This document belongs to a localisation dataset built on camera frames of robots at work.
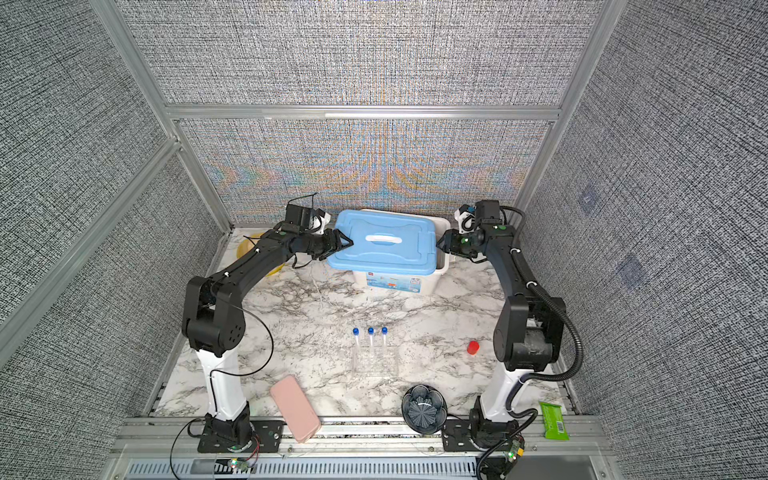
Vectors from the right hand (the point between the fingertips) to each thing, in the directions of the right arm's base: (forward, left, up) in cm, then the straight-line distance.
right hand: (446, 243), depth 91 cm
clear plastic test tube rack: (-29, +22, -18) cm, 41 cm away
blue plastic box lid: (+1, +18, 0) cm, 18 cm away
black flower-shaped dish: (-42, +9, -17) cm, 46 cm away
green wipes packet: (-45, -24, -18) cm, 54 cm away
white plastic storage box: (-8, +8, -11) cm, 16 cm away
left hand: (0, +30, -1) cm, 30 cm away
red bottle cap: (-26, -7, -16) cm, 31 cm away
